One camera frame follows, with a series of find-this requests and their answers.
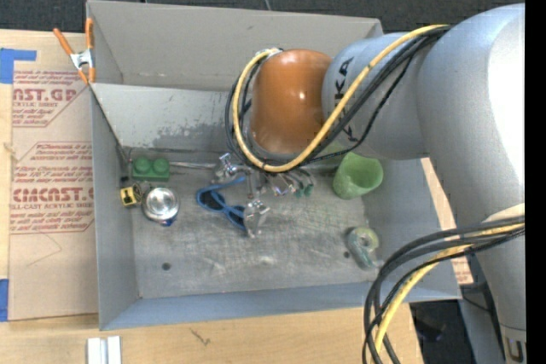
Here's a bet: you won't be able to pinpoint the silver metal can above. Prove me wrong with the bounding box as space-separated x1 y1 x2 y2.
141 186 182 228

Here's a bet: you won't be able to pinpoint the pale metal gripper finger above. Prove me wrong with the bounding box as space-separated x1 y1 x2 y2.
212 153 242 183
243 199 272 239

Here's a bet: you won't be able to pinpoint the yellow and black small box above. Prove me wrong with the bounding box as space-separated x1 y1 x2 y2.
119 182 144 209

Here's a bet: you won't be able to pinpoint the green cup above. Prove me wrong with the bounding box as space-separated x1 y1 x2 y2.
332 151 385 201

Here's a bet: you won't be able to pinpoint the brown cardboard board red print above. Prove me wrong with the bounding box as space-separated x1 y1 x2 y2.
0 28 475 322

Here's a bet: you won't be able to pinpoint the blue sunglasses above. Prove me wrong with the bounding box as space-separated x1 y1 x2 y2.
195 176 250 232

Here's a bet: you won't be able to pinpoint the grey metal bin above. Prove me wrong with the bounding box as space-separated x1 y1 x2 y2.
84 0 464 332

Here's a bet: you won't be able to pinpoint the green toy brick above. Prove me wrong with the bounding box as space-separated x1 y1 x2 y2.
131 156 171 183

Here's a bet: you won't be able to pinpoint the pale green ring toy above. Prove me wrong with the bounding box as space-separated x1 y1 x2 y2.
345 226 381 271

